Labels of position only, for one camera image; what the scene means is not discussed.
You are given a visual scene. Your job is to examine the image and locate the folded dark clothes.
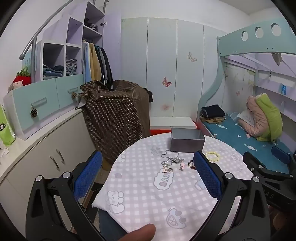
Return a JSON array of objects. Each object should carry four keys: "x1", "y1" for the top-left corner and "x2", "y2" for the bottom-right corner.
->
[{"x1": 200, "y1": 105, "x2": 226, "y2": 119}]

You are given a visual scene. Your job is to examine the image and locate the person's right hand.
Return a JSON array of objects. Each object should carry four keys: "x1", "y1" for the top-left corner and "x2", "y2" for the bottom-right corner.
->
[{"x1": 268, "y1": 206, "x2": 292, "y2": 234}]

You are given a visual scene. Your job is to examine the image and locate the teal bunk bed frame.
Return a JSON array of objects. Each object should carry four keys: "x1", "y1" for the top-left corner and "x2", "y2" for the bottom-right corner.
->
[{"x1": 198, "y1": 17, "x2": 296, "y2": 139}]

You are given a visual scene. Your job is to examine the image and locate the tan hanging coat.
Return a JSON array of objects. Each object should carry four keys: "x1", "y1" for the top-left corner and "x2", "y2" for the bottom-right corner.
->
[{"x1": 88, "y1": 43, "x2": 102, "y2": 82}]

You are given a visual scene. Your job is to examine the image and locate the person's blue jeans leg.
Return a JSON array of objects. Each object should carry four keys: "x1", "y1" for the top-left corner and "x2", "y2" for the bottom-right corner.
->
[{"x1": 98, "y1": 208, "x2": 128, "y2": 235}]

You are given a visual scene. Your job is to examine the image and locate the folded blue jeans pile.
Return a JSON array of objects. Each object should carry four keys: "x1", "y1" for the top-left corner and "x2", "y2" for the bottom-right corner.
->
[{"x1": 43, "y1": 65, "x2": 64, "y2": 80}]

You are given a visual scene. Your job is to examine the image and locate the green bag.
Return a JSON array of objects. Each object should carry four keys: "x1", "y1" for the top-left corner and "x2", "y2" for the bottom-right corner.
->
[{"x1": 0, "y1": 105, "x2": 16, "y2": 148}]

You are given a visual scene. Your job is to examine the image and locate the folded tan clothes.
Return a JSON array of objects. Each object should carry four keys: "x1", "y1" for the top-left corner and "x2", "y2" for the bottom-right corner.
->
[{"x1": 201, "y1": 116, "x2": 226, "y2": 124}]

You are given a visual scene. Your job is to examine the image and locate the brown dotted cloth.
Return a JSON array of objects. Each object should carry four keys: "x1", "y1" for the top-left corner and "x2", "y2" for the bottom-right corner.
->
[{"x1": 80, "y1": 80, "x2": 151, "y2": 171}]

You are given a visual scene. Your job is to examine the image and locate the teal drawer unit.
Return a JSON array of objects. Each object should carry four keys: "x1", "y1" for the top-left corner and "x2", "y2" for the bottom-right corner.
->
[{"x1": 3, "y1": 74, "x2": 84, "y2": 141}]

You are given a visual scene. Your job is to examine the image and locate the blue printed bed sheet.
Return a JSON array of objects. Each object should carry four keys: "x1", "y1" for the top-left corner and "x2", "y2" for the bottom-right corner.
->
[{"x1": 203, "y1": 112, "x2": 296, "y2": 174}]

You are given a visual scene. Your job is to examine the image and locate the green padded jacket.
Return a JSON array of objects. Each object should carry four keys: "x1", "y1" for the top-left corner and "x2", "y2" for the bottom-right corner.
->
[{"x1": 254, "y1": 93, "x2": 284, "y2": 142}]

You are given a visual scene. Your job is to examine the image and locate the grey metal handrail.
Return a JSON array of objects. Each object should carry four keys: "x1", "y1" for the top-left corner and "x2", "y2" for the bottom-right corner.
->
[{"x1": 19, "y1": 0, "x2": 75, "y2": 83}]

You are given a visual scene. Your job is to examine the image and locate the silver chain necklace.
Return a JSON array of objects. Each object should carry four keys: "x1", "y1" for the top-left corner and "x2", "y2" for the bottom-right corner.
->
[{"x1": 161, "y1": 149, "x2": 186, "y2": 166}]

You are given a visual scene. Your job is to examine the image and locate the grey metal tin box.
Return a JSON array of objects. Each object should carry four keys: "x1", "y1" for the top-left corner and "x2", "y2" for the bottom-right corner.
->
[{"x1": 171, "y1": 127, "x2": 206, "y2": 153}]

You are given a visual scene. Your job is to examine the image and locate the red strawberry plush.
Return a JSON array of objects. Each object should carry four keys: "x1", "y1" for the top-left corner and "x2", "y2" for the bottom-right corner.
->
[{"x1": 12, "y1": 67, "x2": 32, "y2": 87}]

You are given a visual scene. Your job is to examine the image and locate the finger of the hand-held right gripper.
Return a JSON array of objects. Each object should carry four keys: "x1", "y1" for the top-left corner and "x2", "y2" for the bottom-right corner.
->
[
  {"x1": 243, "y1": 152, "x2": 296, "y2": 183},
  {"x1": 271, "y1": 146, "x2": 296, "y2": 174}
]

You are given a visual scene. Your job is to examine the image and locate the person's left hand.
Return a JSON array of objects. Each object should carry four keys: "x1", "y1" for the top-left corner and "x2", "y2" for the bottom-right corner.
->
[{"x1": 120, "y1": 224, "x2": 156, "y2": 241}]

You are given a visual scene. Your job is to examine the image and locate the purple shelf unit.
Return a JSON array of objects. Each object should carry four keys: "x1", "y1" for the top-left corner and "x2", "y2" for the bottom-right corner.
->
[{"x1": 34, "y1": 1, "x2": 122, "y2": 82}]

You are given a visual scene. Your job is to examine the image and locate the folded grey clothes pile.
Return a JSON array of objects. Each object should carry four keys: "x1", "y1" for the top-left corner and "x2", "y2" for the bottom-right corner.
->
[{"x1": 65, "y1": 59, "x2": 78, "y2": 76}]

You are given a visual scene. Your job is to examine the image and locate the black cloth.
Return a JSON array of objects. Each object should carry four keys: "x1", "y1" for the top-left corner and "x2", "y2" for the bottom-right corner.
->
[{"x1": 143, "y1": 88, "x2": 154, "y2": 103}]

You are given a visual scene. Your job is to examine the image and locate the light blue hanging garment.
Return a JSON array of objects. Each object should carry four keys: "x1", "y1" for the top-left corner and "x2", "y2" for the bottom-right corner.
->
[{"x1": 82, "y1": 41, "x2": 92, "y2": 84}]

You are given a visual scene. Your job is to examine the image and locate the white low cabinet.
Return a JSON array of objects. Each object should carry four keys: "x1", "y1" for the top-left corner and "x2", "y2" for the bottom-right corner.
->
[{"x1": 0, "y1": 108, "x2": 99, "y2": 232}]

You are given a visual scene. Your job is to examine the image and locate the yellow bead bracelet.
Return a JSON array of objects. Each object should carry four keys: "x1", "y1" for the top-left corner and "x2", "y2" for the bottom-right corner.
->
[{"x1": 205, "y1": 151, "x2": 222, "y2": 163}]

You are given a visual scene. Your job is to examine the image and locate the crumpled grey clothes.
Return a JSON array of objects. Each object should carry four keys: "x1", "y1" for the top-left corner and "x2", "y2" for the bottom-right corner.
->
[{"x1": 83, "y1": 18, "x2": 99, "y2": 32}]

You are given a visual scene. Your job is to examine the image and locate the beige plush toy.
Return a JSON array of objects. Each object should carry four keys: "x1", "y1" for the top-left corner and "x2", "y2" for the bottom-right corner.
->
[{"x1": 8, "y1": 81, "x2": 24, "y2": 93}]

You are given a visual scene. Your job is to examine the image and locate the white pillow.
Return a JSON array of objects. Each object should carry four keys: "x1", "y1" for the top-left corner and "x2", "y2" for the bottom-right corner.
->
[{"x1": 236, "y1": 110, "x2": 255, "y2": 127}]

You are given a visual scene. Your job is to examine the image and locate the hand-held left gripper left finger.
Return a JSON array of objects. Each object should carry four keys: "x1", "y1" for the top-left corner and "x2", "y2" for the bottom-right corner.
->
[{"x1": 26, "y1": 151, "x2": 107, "y2": 241}]

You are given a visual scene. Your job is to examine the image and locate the round table with checked cloth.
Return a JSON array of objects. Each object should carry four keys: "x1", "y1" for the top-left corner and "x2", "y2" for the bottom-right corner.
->
[{"x1": 91, "y1": 133, "x2": 255, "y2": 241}]

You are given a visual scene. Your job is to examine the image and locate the white board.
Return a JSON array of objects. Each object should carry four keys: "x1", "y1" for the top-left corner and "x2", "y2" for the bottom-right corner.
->
[{"x1": 150, "y1": 117, "x2": 197, "y2": 130}]

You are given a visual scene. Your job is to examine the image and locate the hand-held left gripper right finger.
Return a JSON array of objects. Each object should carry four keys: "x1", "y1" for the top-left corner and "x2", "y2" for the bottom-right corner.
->
[{"x1": 193, "y1": 151, "x2": 270, "y2": 241}]

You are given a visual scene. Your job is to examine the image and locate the dark hanging coats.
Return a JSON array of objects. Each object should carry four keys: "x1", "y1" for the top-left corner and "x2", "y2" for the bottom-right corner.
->
[{"x1": 94, "y1": 45, "x2": 114, "y2": 90}]

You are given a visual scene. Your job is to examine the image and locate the white wardrobe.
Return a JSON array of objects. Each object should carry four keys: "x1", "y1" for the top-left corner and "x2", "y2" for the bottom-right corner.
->
[{"x1": 120, "y1": 17, "x2": 228, "y2": 119}]

